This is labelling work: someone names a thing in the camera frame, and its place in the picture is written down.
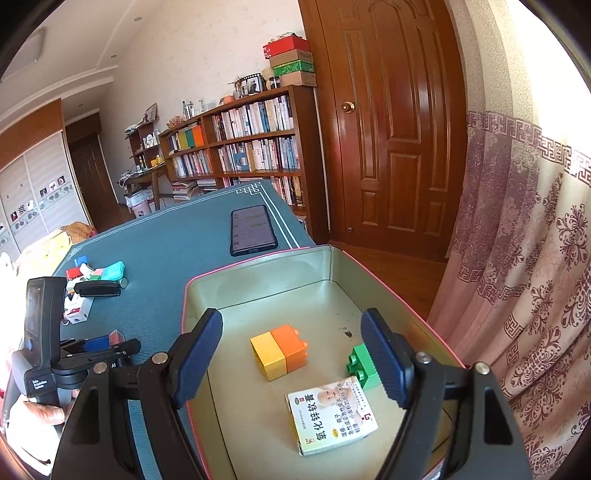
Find green building block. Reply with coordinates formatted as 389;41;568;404
346;344;384;392

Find white medicine box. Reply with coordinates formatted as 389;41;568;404
285;376;378;457

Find white box with red label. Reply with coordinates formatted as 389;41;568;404
61;295;95;326

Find patterned curtain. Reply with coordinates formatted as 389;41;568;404
427;0;591;480

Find brown wooden door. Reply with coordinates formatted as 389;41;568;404
298;0;467;261

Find rows of books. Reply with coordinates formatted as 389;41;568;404
161;95;305;206

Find brown cardboard box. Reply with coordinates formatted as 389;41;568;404
269;50;315;68

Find sliding door wardrobe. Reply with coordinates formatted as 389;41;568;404
0;99;90;259

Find green patterned box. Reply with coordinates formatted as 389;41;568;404
272;61;315;77

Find plain cardboard box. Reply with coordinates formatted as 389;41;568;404
278;71;317;88

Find yellow plaid blanket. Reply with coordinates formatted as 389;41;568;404
0;222;98;278

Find person's left hand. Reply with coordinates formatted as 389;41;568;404
18;389;80;428

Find dark wooden door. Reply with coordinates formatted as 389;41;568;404
67;113;123;227

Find metal tin box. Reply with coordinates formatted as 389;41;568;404
181;244;467;480

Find black smartphone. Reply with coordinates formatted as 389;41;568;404
230;204;279;257

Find teal cloth-covered desktop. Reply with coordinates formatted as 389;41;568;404
51;180;317;480

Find orange building block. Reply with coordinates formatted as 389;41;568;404
270;324;309;374

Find red cardboard box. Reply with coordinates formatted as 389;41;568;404
263;37;309;58

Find wooden bookshelf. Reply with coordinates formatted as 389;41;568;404
159;85;324;232

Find ceiling light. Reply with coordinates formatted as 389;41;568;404
0;28;47;65

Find small wooden desk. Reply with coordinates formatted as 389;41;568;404
121;164;169;210

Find stack of magazines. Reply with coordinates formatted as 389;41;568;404
173;179;218;200

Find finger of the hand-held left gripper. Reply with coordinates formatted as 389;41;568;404
60;338;141;370
74;281;122;297

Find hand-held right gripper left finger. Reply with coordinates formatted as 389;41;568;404
51;308;225;480

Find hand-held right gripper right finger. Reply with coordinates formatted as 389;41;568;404
360;308;532;480

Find small wooden shelf unit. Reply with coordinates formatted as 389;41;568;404
124;122;162;171

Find yellow building block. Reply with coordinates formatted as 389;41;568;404
250;332;288;382

